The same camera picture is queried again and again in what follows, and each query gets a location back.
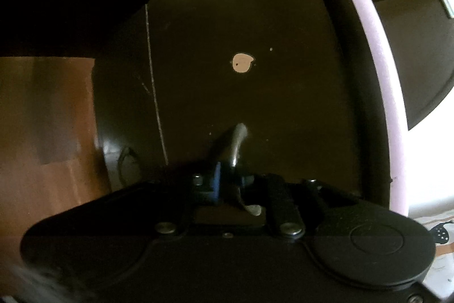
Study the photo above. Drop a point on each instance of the pink nightstand top mat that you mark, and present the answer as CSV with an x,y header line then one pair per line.
x,y
393,103

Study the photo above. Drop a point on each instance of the round sticker on drawer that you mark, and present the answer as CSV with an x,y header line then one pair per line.
x,y
242,62

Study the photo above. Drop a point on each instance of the deer print curtain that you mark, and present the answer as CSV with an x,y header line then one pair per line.
x,y
439,279

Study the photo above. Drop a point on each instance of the metal drawer handle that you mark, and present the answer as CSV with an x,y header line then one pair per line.
x,y
232,155
128,167

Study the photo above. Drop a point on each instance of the metal bottom drawer handle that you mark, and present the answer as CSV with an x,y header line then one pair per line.
x,y
128,167

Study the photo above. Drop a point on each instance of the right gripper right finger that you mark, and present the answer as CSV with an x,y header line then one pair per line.
x,y
270,201

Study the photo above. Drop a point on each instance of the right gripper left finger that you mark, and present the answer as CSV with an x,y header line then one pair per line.
x,y
207,185

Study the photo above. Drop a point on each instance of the metal top drawer handle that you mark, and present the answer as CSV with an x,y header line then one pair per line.
x,y
232,155

